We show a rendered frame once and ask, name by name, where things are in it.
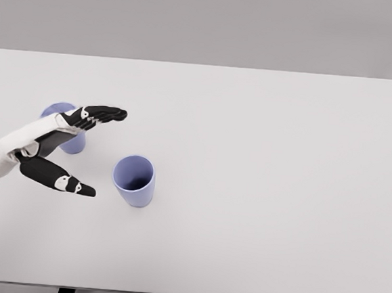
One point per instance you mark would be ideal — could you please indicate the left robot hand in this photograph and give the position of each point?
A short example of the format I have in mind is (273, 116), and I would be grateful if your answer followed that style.
(30, 137)

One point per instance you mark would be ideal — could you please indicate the lavender plastic cup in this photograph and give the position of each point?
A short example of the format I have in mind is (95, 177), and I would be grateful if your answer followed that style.
(134, 179)
(74, 142)

